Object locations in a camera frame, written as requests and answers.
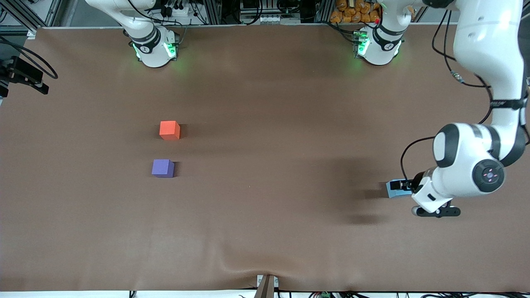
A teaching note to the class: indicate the aluminium frame profile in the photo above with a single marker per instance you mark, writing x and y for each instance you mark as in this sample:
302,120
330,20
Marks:
41,12

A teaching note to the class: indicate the orange foam block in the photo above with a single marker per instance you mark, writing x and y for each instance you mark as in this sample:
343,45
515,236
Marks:
169,129

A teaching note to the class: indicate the white power strip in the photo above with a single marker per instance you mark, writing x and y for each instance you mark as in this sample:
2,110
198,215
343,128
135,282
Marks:
182,11

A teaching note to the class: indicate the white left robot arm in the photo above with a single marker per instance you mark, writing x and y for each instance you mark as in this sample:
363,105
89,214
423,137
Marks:
484,41

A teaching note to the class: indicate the light blue foam block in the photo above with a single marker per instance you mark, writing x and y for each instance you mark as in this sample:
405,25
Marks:
392,190

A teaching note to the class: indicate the purple foam block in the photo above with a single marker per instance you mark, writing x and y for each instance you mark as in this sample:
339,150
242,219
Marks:
162,167

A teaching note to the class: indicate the pile of orange packets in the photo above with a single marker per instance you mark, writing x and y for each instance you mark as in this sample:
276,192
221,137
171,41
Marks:
352,12

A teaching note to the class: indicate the white terminal block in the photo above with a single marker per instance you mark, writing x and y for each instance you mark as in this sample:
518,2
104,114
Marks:
269,19

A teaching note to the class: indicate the brown table cover sheet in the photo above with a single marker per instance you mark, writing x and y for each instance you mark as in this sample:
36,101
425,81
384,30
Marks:
265,227

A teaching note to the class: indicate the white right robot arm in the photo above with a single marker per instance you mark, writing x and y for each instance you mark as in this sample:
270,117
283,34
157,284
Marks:
151,49

